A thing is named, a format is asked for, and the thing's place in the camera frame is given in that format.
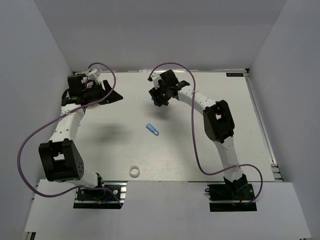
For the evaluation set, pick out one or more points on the clear tape roll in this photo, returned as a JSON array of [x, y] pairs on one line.
[[134, 171]]

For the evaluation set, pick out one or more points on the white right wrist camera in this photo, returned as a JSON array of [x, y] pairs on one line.
[[155, 78]]

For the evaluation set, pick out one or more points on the right black logo sticker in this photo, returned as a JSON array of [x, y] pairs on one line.
[[234, 74]]

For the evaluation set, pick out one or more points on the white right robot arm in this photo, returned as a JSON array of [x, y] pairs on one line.
[[217, 121]]

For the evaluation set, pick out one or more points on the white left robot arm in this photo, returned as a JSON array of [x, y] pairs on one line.
[[60, 157]]

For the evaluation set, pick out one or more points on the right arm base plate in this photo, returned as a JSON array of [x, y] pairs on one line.
[[222, 199]]

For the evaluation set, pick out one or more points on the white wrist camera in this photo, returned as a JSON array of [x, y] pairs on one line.
[[155, 78], [94, 74]]

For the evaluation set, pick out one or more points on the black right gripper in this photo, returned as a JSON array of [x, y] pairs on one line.
[[155, 94]]

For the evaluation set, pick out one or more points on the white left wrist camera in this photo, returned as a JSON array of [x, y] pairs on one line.
[[94, 74]]

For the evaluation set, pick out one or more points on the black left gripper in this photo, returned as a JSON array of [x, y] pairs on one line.
[[113, 97]]

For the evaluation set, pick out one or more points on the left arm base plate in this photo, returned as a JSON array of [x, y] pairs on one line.
[[102, 199]]

